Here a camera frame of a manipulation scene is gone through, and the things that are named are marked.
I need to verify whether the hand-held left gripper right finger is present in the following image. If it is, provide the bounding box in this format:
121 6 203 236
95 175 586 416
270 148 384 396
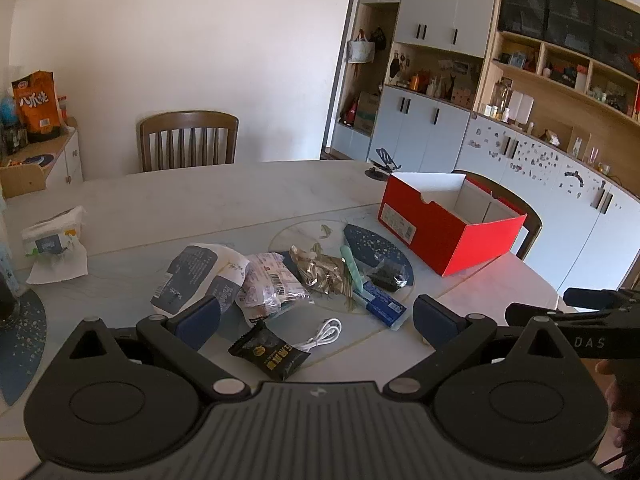
382 294 577 404

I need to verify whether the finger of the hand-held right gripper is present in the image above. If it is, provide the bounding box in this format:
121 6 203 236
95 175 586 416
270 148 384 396
505 302 640 360
564 287 640 312

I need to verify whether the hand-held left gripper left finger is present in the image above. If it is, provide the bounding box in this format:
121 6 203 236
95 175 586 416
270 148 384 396
67 295 252 402

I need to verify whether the large white and blue packet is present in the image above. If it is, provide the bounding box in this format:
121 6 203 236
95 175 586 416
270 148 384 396
150 242 250 318

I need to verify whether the blue and white small box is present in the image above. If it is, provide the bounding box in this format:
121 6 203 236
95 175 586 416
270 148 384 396
357 280 407 330

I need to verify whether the dark crinkled packet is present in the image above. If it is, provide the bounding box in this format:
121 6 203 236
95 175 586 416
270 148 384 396
370 260 408 291

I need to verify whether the black snack packet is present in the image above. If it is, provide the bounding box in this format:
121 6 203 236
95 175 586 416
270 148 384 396
228 320 311 382

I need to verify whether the pink and white snack packet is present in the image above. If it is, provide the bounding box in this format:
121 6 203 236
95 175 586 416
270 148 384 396
235 252 313 323

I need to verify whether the red cardboard box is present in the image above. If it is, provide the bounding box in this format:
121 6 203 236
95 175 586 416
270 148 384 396
378 172 528 277

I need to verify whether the green toothbrush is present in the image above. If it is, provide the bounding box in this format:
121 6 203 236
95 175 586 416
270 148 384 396
340 245 368 311

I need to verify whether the white cable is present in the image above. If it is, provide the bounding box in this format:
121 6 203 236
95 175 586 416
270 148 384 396
292 317 343 353

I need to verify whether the gold foil packet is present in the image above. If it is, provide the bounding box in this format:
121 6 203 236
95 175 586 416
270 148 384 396
289 242 358 298

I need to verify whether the brown wooden chair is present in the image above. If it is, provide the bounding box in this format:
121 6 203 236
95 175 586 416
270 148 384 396
452 170 543 261
137 111 240 173

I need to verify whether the white tissue sheet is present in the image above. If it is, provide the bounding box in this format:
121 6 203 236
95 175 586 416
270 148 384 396
26 247 90 286

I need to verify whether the black phone stand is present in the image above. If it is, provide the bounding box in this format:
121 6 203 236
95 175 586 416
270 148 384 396
365 148 408 181

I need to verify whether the white tissue pack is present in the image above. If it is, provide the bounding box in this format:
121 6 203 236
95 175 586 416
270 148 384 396
21 206 88 258

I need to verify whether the white sideboard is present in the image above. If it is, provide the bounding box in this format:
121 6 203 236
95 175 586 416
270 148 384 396
0 125 83 196

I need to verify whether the light wooden chair back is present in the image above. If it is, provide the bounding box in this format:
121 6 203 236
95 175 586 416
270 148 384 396
0 162 48 198

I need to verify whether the orange snack bag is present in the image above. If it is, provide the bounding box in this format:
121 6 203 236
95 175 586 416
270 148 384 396
12 71 63 142

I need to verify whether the hanging tote bag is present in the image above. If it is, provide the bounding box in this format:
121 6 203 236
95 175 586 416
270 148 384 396
346 30 376 64

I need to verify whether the white and wood wall cabinet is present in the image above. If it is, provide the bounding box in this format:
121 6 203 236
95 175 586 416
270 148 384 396
320 0 640 306

